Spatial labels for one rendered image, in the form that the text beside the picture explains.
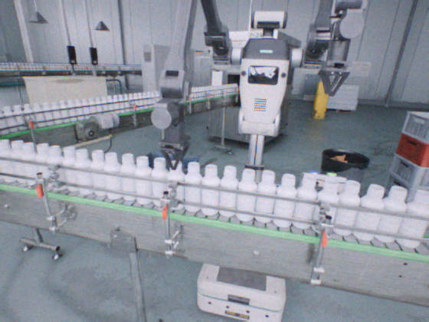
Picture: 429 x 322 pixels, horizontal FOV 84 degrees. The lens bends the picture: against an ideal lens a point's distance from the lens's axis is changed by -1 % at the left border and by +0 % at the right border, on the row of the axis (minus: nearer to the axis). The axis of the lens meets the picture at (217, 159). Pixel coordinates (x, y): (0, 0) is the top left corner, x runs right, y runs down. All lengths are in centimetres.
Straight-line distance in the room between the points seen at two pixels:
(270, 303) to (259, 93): 115
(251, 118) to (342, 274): 79
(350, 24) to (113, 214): 91
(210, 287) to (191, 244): 76
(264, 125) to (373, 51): 1221
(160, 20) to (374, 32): 984
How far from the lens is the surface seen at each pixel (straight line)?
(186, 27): 78
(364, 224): 82
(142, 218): 89
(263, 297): 160
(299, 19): 1287
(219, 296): 162
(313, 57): 130
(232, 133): 469
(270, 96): 125
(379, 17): 1348
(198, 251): 88
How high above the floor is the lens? 146
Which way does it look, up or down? 21 degrees down
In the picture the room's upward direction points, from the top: 2 degrees clockwise
